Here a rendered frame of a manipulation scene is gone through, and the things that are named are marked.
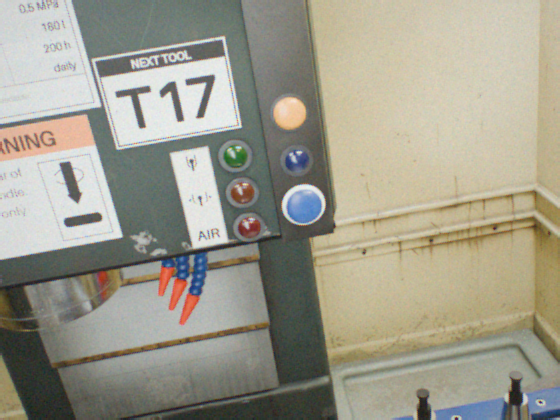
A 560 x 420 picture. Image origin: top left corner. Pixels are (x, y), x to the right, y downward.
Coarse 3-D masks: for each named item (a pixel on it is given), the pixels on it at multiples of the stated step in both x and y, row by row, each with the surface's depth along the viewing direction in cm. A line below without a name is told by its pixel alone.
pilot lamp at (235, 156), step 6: (228, 150) 49; (234, 150) 49; (240, 150) 49; (228, 156) 49; (234, 156) 49; (240, 156) 49; (246, 156) 50; (228, 162) 50; (234, 162) 50; (240, 162) 50
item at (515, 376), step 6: (510, 372) 73; (516, 372) 73; (510, 378) 72; (516, 378) 72; (522, 378) 72; (516, 384) 72; (510, 390) 73; (516, 390) 73; (522, 390) 73; (510, 396) 73; (516, 396) 73; (522, 396) 73; (516, 402) 73
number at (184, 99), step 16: (160, 80) 47; (176, 80) 47; (192, 80) 47; (208, 80) 47; (160, 96) 47; (176, 96) 47; (192, 96) 48; (208, 96) 48; (224, 96) 48; (160, 112) 48; (176, 112) 48; (192, 112) 48; (208, 112) 48; (224, 112) 48; (176, 128) 48
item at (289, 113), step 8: (280, 104) 48; (288, 104) 48; (296, 104) 48; (280, 112) 48; (288, 112) 48; (296, 112) 48; (304, 112) 48; (280, 120) 48; (288, 120) 48; (296, 120) 49; (288, 128) 49
